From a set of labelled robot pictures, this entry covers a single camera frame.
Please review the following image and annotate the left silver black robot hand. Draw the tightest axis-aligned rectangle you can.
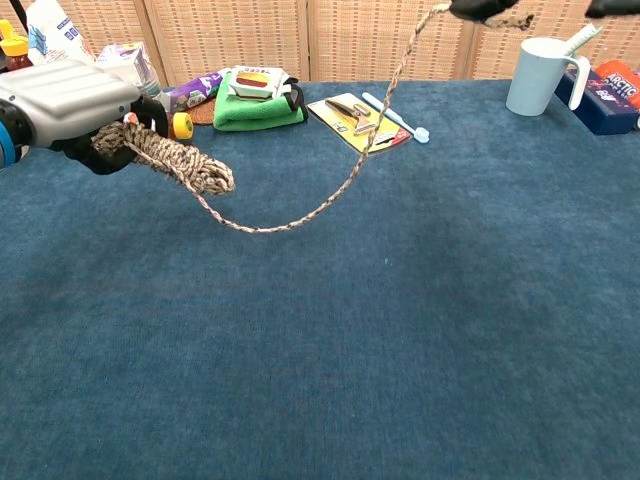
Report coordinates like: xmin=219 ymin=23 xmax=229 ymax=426
xmin=0 ymin=59 xmax=169 ymax=176

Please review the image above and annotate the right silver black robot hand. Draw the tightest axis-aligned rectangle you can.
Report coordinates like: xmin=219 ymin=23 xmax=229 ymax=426
xmin=448 ymin=0 xmax=640 ymax=25

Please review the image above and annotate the beige speckled braided rope bundle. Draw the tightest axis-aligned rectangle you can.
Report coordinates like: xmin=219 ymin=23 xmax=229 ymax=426
xmin=91 ymin=2 xmax=535 ymax=235

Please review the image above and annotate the tall white plastic pouch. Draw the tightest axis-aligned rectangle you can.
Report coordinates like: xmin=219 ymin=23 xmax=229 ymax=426
xmin=25 ymin=0 xmax=99 ymax=66

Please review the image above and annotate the small white purple carton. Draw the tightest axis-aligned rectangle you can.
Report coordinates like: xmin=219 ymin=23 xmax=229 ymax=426
xmin=94 ymin=41 xmax=162 ymax=101

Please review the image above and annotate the honey bottle with yellow cap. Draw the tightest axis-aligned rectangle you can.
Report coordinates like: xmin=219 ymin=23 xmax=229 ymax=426
xmin=0 ymin=18 xmax=34 ymax=72

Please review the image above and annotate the clear plastic tub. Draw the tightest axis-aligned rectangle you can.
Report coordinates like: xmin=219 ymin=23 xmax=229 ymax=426
xmin=137 ymin=74 xmax=163 ymax=104

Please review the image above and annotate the green white toothbrush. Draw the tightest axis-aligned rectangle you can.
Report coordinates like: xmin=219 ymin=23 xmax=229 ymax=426
xmin=564 ymin=22 xmax=605 ymax=57

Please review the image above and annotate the white labelled bottle yellow cap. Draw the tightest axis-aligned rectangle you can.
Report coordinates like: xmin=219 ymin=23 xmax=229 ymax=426
xmin=167 ymin=111 xmax=195 ymax=146

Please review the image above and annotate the woven bamboo folding screen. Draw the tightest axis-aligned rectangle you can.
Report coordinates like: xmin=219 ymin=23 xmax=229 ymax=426
xmin=0 ymin=0 xmax=640 ymax=89

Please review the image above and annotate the purple snack packet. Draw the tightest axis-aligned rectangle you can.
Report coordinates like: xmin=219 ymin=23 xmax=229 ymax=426
xmin=162 ymin=67 xmax=232 ymax=114

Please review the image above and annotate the brown round coaster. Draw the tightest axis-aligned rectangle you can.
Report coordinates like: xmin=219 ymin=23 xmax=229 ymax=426
xmin=188 ymin=97 xmax=217 ymax=125

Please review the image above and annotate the light blue toothbrush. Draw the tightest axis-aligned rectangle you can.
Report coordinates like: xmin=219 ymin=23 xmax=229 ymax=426
xmin=361 ymin=91 xmax=431 ymax=145

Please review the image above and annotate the peeler on yellow card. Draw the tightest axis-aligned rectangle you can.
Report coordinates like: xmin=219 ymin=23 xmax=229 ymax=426
xmin=306 ymin=92 xmax=413 ymax=155

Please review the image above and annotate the orange arctic package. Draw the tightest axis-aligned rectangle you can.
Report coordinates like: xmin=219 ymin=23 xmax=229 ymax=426
xmin=594 ymin=59 xmax=640 ymax=110

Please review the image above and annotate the dark blue box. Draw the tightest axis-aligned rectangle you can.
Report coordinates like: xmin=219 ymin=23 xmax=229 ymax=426
xmin=553 ymin=67 xmax=640 ymax=136

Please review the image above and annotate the green folded towel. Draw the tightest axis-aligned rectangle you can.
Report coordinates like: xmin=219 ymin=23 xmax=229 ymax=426
xmin=212 ymin=72 xmax=307 ymax=133

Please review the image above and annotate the small white box red print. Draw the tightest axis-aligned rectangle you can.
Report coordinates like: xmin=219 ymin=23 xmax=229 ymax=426
xmin=227 ymin=65 xmax=292 ymax=103

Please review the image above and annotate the blue table cloth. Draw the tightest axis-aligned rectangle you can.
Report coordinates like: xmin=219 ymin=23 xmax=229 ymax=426
xmin=0 ymin=79 xmax=640 ymax=480

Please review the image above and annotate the pale blue mug white handle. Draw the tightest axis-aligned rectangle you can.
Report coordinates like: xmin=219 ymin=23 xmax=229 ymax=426
xmin=505 ymin=36 xmax=592 ymax=118

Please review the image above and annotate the black cloth strap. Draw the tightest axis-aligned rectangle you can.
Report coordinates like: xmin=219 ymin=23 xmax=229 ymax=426
xmin=282 ymin=77 xmax=310 ymax=123

